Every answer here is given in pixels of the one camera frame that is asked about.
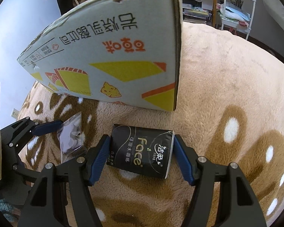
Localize wooden shelf unit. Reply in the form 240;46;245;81
181;0;218;27

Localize white trolley cart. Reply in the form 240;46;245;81
218;0;257;40

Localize stack of papers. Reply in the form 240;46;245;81
182;0;213;25

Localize black rack legs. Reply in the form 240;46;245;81
266;48;284;67

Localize clear plastic bag dark contents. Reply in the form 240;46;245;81
57;112;88;163

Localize printed cardboard box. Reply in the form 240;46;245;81
17;0;184;112

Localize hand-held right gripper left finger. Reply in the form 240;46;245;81
17;134;111;227

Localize folded light blue cloth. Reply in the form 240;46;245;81
224;7;249;21

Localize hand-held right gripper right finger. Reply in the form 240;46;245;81
173;134;268;227

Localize dark hanging clothes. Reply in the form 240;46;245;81
56;0;87;17

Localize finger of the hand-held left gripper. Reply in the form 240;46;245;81
11;147;48;178
0;118;63;147

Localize black tissue pack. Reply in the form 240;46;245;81
106;124;175;180

